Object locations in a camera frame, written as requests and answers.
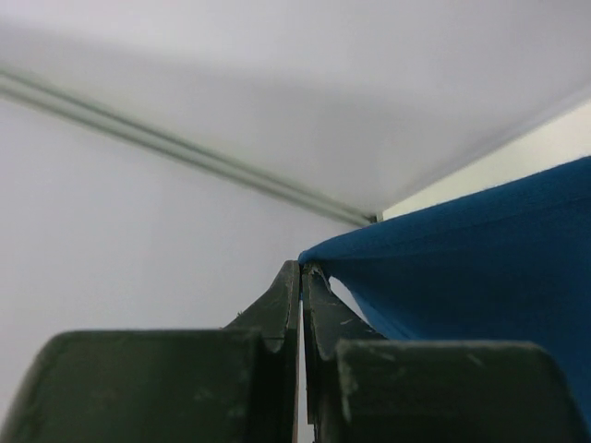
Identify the blue t shirt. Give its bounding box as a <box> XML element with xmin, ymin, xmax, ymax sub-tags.
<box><xmin>298</xmin><ymin>157</ymin><xmax>590</xmax><ymax>413</ymax></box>

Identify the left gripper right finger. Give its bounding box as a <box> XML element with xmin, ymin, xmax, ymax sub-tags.
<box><xmin>300</xmin><ymin>265</ymin><xmax>588</xmax><ymax>442</ymax></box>

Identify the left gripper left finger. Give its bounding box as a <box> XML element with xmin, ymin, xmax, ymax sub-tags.
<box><xmin>1</xmin><ymin>261</ymin><xmax>300</xmax><ymax>442</ymax></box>

